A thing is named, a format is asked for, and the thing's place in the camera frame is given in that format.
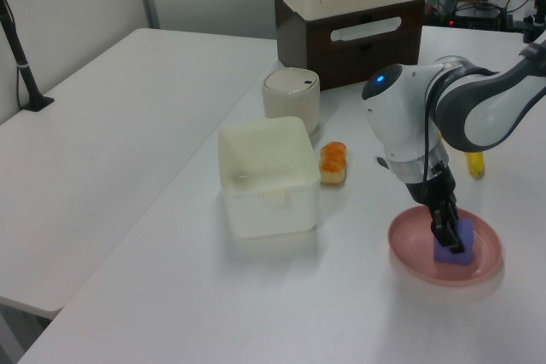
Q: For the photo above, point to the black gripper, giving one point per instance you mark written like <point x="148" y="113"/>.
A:
<point x="433" y="187"/>

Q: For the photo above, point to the purple cube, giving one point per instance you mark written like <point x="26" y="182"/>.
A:
<point x="465" y="249"/>

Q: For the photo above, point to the white grey Franka robot arm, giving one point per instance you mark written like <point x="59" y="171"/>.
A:
<point x="469" y="108"/>

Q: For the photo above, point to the pink plate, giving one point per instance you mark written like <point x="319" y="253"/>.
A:
<point x="409" y="244"/>

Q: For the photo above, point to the yellow banana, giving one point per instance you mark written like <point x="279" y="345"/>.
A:
<point x="475" y="164"/>

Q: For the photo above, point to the orange shrimp sushi toy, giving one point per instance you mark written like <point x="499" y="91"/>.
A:
<point x="333" y="163"/>

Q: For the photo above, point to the white square plastic container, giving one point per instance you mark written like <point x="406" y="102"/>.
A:
<point x="268" y="185"/>

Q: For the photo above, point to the dark brown drawer box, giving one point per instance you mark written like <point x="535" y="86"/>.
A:
<point x="341" y="53"/>

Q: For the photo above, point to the beige round lidded bin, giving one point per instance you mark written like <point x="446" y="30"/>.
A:
<point x="292" y="97"/>

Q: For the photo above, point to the black device with red light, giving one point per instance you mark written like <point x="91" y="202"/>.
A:
<point x="475" y="14"/>

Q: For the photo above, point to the white side table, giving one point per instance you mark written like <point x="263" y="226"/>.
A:
<point x="98" y="146"/>

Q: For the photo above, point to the black pole with base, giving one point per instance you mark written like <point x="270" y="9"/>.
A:
<point x="21" y="65"/>

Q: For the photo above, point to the black camera clamp mount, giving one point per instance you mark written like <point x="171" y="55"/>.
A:
<point x="535" y="19"/>

